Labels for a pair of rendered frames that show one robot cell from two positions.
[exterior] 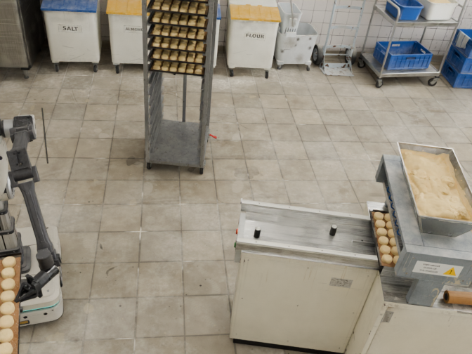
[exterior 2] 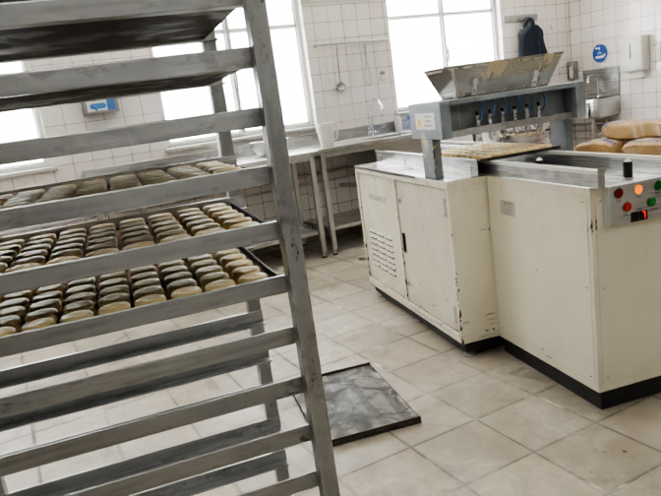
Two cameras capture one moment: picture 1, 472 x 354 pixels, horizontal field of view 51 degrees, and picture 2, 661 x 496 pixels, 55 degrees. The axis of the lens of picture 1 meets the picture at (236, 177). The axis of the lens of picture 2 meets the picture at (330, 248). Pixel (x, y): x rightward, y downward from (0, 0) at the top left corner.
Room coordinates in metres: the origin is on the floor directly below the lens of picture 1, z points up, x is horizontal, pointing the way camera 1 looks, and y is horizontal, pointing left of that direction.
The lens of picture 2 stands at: (3.47, 1.74, 1.24)
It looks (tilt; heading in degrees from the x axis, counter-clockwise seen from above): 13 degrees down; 255
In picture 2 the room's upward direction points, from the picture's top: 8 degrees counter-clockwise
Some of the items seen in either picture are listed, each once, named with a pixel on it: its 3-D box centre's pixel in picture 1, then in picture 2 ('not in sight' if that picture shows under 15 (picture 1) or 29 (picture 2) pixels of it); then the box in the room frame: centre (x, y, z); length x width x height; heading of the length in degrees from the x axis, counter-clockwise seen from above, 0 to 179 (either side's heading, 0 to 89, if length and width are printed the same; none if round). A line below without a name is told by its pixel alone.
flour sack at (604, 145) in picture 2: not in sight; (616, 144); (-1.02, -3.54, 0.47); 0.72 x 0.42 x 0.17; 11
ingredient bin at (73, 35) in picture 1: (74, 29); not in sight; (5.10, 1.94, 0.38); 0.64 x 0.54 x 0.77; 13
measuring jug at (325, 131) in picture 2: not in sight; (327, 134); (1.90, -3.53, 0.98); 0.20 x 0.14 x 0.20; 141
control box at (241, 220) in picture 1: (239, 237); (634, 201); (1.87, -0.06, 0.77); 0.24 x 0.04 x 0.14; 179
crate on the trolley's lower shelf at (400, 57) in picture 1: (402, 55); not in sight; (5.69, -1.81, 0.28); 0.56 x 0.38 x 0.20; 109
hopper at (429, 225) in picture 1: (432, 190); (493, 77); (1.85, -0.93, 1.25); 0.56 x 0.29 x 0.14; 179
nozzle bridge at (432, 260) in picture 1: (416, 226); (497, 130); (1.85, -0.93, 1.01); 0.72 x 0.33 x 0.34; 179
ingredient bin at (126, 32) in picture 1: (135, 31); not in sight; (5.22, 1.31, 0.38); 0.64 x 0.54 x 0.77; 11
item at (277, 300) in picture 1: (297, 284); (572, 269); (1.86, -0.42, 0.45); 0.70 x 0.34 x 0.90; 89
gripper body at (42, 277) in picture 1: (38, 282); not in sight; (1.23, 0.74, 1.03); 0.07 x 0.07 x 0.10; 66
